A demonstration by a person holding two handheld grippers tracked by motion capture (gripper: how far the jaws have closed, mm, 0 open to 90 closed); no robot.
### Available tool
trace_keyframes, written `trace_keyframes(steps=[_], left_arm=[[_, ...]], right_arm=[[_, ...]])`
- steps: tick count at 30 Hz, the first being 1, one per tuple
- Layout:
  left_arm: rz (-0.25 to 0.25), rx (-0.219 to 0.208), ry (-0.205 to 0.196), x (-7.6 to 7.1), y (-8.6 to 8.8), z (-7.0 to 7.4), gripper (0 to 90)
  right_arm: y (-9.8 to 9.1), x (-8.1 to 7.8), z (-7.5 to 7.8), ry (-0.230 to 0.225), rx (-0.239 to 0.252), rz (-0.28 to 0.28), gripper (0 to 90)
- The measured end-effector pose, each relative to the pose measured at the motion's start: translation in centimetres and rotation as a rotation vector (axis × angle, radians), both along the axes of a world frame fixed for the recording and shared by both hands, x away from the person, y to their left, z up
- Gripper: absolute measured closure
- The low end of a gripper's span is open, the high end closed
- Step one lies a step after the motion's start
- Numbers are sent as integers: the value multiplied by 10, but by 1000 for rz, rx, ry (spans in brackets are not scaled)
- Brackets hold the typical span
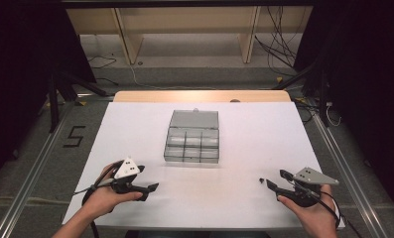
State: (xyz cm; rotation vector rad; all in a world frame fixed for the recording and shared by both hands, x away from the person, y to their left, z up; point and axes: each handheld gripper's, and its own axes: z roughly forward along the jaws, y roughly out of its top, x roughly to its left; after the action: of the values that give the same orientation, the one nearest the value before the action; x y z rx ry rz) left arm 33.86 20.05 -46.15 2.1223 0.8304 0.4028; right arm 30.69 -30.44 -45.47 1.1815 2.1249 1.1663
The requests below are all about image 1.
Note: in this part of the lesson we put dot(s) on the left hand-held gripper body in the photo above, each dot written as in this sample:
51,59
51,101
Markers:
126,168

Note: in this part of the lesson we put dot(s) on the light wooden shelf unit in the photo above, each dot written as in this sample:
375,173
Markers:
191,20

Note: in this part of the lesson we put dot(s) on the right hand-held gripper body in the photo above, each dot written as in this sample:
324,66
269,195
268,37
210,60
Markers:
308,185

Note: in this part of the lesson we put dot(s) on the black tripod stand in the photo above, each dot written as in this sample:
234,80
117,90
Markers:
65,86
322,92

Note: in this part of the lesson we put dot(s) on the clear plastic compartment box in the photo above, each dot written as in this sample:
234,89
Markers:
192,139

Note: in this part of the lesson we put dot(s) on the dark curtain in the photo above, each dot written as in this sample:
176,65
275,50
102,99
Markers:
22,66
366,82

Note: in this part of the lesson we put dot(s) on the person's left hand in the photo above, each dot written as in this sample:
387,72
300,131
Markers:
103,200

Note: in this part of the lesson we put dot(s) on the person's right hand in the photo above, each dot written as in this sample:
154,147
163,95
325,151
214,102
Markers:
317,218

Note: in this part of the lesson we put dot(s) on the aluminium floor rail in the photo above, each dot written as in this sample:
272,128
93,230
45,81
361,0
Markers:
35,172
350,172

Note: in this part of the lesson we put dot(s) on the white table cover sheet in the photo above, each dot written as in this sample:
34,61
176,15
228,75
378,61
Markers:
244,142

